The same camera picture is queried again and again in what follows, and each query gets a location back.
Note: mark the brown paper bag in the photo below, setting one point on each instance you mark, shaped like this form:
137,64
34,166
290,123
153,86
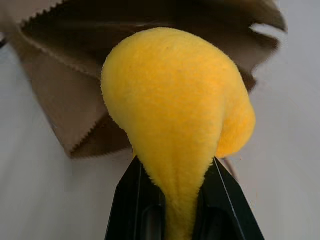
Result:
65,75

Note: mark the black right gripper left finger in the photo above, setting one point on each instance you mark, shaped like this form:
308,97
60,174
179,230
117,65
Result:
132,202

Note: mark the yellow plush toy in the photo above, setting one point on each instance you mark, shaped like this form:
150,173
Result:
175,100

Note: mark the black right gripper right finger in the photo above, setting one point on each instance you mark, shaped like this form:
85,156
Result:
222,207

